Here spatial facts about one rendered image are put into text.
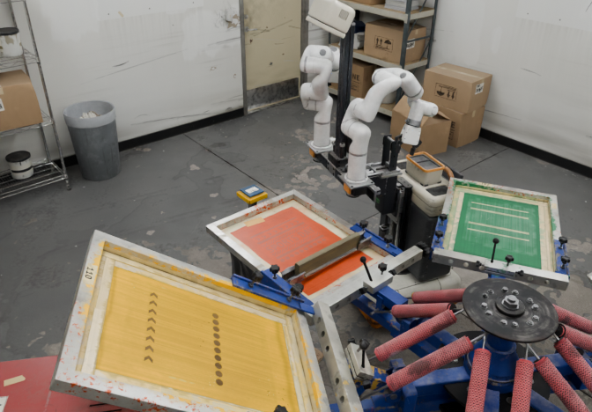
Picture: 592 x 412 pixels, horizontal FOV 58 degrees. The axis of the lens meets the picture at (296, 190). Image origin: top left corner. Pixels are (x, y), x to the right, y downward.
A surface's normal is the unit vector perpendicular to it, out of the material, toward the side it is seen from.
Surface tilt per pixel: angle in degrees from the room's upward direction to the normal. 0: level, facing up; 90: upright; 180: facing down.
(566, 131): 90
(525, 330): 0
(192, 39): 90
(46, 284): 0
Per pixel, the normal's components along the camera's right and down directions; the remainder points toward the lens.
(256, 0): 0.64, 0.40
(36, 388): 0.01, -0.86
